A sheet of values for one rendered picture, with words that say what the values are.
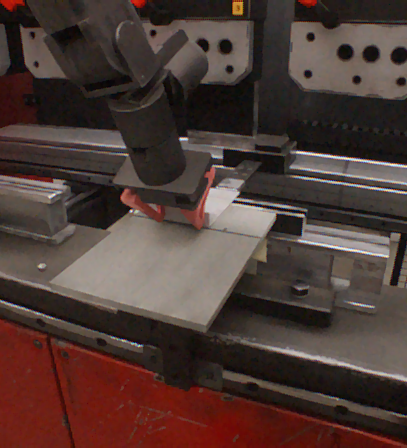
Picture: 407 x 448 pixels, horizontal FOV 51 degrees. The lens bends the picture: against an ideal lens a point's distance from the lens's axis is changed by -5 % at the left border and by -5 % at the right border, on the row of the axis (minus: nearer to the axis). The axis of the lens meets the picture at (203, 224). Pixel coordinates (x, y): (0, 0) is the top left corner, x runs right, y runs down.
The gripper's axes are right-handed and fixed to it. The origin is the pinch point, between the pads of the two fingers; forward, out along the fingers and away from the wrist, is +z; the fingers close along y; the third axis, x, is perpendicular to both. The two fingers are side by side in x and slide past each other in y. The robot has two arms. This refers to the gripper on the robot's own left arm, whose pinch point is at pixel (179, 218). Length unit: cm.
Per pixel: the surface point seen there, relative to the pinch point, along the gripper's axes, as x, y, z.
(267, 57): -61, 6, 15
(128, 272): 11.4, 0.4, -4.5
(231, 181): -14.9, -0.9, 8.7
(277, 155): -26.2, -5.4, 12.7
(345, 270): -103, -15, 168
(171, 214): -0.8, 1.7, 0.6
